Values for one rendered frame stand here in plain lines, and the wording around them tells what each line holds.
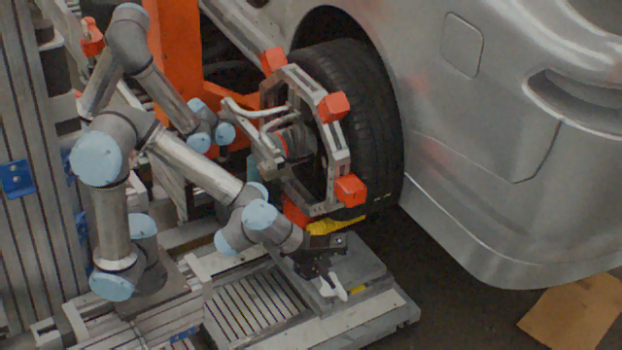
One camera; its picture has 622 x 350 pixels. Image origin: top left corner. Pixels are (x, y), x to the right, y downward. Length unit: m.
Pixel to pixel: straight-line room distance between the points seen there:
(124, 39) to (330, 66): 0.71
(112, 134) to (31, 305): 0.79
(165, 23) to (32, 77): 0.95
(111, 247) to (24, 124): 0.38
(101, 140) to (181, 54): 1.18
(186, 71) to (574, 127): 1.54
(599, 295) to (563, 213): 1.50
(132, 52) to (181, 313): 0.81
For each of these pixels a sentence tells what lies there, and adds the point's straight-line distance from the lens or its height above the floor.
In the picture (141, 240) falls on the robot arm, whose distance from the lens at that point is 2.16.
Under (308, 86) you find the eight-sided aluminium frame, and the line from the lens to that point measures 2.65.
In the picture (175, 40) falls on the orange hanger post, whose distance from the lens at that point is 2.90.
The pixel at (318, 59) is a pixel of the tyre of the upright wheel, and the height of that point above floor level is 1.18.
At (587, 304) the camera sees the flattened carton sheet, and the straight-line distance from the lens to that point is 3.60.
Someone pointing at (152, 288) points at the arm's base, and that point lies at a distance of 2.28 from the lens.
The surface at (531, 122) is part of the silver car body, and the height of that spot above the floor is 1.39.
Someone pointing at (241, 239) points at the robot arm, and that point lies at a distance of 1.87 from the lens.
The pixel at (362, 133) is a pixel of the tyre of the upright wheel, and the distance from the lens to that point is 2.53.
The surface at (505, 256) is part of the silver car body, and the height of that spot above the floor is 0.91.
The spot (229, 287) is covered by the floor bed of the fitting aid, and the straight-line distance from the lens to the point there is 3.34.
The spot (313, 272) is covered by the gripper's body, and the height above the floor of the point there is 1.09.
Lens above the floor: 2.50
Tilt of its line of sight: 39 degrees down
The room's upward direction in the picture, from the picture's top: 3 degrees clockwise
